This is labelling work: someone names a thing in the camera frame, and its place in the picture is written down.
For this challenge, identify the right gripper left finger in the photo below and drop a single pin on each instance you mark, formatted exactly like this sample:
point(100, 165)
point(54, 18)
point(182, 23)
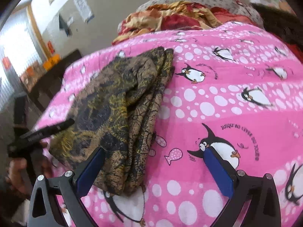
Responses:
point(87, 171)

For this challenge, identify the dark wooden headboard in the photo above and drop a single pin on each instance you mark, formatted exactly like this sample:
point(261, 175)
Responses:
point(282, 24)

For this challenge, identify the pink penguin blanket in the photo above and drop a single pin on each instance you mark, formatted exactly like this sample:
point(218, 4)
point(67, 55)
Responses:
point(237, 82)

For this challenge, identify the red floral quilt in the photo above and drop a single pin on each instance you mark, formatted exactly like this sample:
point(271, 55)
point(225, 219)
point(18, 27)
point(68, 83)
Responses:
point(182, 15)

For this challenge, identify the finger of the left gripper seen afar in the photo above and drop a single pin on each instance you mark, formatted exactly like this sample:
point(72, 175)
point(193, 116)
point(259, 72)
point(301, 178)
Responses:
point(48, 130)

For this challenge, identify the white wall paper notice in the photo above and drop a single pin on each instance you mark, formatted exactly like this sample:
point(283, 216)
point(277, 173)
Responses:
point(84, 10)

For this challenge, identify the dark wooden side table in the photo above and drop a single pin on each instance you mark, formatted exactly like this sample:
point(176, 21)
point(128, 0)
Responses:
point(50, 82)

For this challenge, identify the grey patterned pillow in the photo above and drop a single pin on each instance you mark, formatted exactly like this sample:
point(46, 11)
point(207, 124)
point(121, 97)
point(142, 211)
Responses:
point(232, 6)

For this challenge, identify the person's left hand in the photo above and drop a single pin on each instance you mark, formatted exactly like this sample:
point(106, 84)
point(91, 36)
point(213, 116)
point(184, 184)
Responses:
point(18, 166)

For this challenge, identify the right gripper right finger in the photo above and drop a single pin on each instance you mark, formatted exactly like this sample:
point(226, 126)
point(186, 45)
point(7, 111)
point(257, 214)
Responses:
point(221, 171)

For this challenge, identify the brown patterned cloth garment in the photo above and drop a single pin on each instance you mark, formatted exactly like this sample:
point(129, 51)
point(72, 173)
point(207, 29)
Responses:
point(117, 111)

